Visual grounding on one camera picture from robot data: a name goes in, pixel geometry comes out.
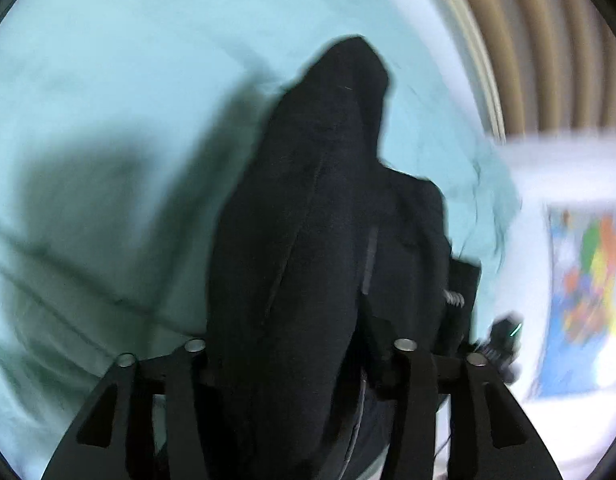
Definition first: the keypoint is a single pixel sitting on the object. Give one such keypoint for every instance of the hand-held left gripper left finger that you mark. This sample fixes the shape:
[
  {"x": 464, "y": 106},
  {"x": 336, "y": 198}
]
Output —
[{"x": 187, "y": 375}]

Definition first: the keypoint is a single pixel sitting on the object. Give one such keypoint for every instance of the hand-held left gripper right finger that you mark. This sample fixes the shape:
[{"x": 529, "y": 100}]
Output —
[{"x": 410, "y": 375}]

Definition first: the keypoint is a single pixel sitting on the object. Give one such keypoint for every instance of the black hooded jacket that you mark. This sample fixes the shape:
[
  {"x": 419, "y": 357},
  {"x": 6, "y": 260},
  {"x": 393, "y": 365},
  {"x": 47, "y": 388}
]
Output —
[{"x": 298, "y": 260}]

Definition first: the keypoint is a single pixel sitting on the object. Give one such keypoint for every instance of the teal quilted comforter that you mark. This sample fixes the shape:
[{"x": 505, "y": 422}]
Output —
[{"x": 112, "y": 85}]

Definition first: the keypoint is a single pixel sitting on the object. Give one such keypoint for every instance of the striped window blind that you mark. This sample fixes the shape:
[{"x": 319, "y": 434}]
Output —
[{"x": 538, "y": 35}]

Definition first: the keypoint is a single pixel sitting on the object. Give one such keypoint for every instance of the colourful wall map poster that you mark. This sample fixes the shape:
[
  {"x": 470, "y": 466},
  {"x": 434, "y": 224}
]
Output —
[{"x": 588, "y": 285}]

